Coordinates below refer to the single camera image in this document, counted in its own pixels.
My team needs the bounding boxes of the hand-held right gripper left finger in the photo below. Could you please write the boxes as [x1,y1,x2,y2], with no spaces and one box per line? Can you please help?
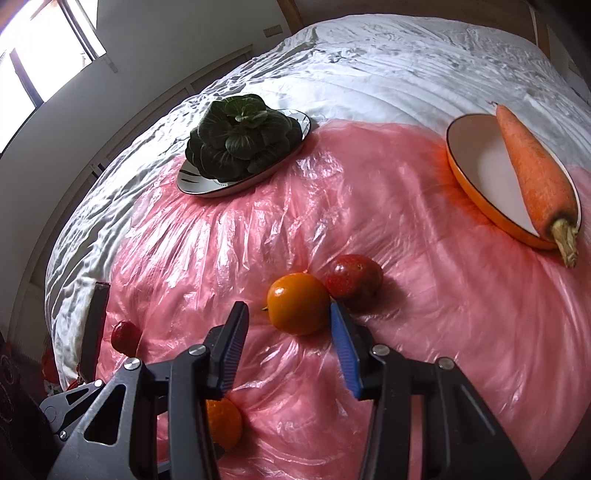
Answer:
[46,301,250,480]

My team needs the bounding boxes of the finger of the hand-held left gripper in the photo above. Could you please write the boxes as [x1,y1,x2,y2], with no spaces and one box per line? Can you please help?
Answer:
[39,380,107,441]

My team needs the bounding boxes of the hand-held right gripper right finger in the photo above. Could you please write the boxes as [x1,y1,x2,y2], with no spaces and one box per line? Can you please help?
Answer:
[330,301,548,480]

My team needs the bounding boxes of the orange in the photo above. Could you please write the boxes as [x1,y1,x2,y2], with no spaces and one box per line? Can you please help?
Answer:
[205,397,243,452]
[267,272,331,336]

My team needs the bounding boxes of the dark red apple at back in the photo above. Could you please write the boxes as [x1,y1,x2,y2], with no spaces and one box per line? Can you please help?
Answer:
[324,254,384,312]

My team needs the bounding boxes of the pink plastic sheet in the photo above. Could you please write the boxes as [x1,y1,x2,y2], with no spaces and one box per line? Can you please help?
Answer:
[95,119,591,480]

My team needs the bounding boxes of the patterned oval plate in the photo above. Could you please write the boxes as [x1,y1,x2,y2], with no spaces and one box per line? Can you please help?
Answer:
[177,108,311,199]

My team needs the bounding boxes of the dark green bok choy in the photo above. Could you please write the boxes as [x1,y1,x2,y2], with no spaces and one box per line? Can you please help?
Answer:
[185,93,303,183]

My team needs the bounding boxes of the orange rimmed white plate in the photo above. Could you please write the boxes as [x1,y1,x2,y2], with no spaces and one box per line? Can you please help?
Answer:
[446,113,581,251]

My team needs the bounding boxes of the carrot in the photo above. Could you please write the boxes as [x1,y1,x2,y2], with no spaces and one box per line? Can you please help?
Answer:
[495,104,580,268]

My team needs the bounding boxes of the white bedspread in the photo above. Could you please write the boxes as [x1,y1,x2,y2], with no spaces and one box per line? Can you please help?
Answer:
[44,14,591,388]

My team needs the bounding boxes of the window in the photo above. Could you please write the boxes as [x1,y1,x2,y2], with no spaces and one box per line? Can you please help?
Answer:
[0,0,107,112]

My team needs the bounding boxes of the wooden headboard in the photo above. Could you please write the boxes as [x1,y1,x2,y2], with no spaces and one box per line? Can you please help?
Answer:
[277,0,552,58]

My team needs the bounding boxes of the wooden wall ledge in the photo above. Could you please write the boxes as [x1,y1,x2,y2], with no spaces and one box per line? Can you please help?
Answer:
[9,44,254,324]

